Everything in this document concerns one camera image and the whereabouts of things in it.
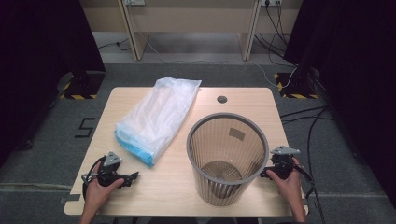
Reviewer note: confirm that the white wall socket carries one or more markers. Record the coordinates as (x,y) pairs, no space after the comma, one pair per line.
(271,2)
(134,2)

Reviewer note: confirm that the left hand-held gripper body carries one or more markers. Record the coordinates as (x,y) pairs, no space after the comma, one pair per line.
(111,159)

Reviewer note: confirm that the grey tape strip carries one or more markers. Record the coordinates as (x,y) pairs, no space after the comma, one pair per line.
(70,198)

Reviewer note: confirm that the white plastic bag blue hem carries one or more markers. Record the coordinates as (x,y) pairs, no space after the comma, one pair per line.
(155,118)

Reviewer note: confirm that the beige wooden desk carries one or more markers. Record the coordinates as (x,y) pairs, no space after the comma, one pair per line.
(193,18)

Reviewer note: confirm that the person's left hand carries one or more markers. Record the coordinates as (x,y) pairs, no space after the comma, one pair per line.
(95,194)

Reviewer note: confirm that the person's right hand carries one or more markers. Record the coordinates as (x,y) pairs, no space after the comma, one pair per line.
(291,189)

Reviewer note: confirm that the black curtain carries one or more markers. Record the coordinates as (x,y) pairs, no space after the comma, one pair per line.
(358,77)
(37,62)

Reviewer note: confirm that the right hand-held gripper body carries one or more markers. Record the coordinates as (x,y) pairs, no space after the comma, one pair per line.
(283,151)

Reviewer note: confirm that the beige ribbed trash bin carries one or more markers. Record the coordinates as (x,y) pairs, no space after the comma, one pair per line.
(227,146)

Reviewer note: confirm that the striped black stand base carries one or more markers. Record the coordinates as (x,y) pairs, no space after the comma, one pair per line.
(82,87)
(295,85)

